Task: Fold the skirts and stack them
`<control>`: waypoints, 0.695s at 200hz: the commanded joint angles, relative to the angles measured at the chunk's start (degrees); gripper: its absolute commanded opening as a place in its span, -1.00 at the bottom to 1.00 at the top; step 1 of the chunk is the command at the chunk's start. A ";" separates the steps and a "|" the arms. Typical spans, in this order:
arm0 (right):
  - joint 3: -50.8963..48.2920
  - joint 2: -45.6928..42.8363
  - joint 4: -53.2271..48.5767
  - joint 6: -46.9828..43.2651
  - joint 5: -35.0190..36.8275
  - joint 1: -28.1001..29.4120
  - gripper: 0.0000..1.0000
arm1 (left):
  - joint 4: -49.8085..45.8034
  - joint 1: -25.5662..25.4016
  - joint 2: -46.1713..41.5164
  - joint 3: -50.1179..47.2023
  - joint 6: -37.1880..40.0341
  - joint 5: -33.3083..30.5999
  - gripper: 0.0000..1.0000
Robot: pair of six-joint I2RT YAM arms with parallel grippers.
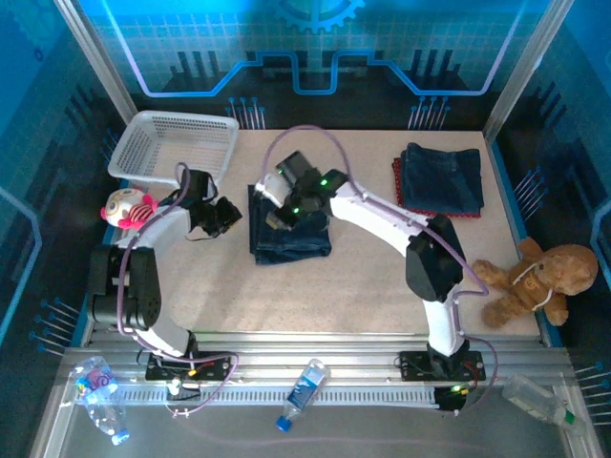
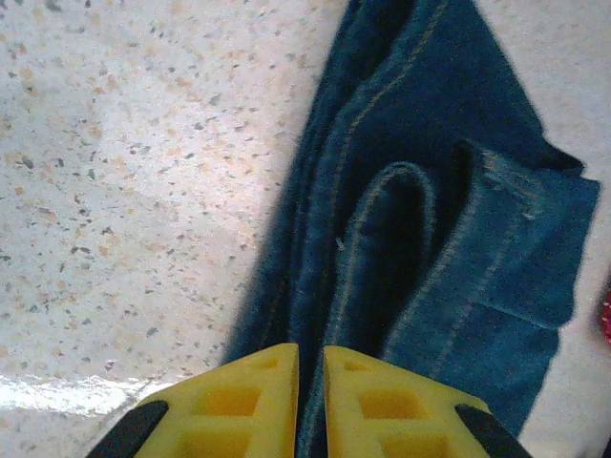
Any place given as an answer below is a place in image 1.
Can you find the red white-dotted skirt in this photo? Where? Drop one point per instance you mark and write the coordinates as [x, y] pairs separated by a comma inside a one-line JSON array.
[[397, 181]]

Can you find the clear bottle with green cap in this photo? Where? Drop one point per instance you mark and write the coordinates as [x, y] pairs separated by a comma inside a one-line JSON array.
[[534, 396]]

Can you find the clear bottle with blue cap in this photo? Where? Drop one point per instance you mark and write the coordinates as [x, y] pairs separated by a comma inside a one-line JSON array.
[[303, 389]]

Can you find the clear bottle with colourful label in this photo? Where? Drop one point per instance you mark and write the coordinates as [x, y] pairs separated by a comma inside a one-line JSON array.
[[100, 396]]

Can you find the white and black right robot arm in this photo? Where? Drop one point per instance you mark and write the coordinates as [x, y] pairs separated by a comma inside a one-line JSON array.
[[372, 214]]

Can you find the white plastic mesh basket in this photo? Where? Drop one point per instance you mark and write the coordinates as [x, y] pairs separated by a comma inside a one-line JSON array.
[[143, 148]]

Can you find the dark blue jeans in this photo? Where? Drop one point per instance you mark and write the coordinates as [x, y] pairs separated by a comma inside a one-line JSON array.
[[444, 176]]

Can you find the dark blue denim skirt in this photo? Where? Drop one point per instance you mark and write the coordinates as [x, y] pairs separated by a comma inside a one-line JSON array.
[[286, 248]]

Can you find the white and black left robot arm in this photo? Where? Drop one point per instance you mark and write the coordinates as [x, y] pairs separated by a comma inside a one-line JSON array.
[[162, 224]]

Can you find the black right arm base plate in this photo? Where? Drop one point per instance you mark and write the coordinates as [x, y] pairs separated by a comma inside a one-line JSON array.
[[410, 365]]

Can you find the brown teddy bear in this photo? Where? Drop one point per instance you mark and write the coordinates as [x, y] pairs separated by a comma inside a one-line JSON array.
[[530, 286]]

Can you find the small black electronics box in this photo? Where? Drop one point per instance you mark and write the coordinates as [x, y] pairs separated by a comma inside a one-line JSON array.
[[446, 403]]

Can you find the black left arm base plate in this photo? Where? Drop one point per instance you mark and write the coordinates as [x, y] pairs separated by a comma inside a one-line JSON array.
[[215, 359]]

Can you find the aluminium frame post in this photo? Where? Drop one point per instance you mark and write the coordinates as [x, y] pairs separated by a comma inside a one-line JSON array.
[[95, 62], [525, 71]]

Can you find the aluminium rail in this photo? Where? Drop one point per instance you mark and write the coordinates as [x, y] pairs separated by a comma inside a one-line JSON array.
[[310, 348]]

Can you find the pink striped plush toy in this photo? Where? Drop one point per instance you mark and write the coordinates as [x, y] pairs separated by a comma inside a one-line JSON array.
[[121, 205]]

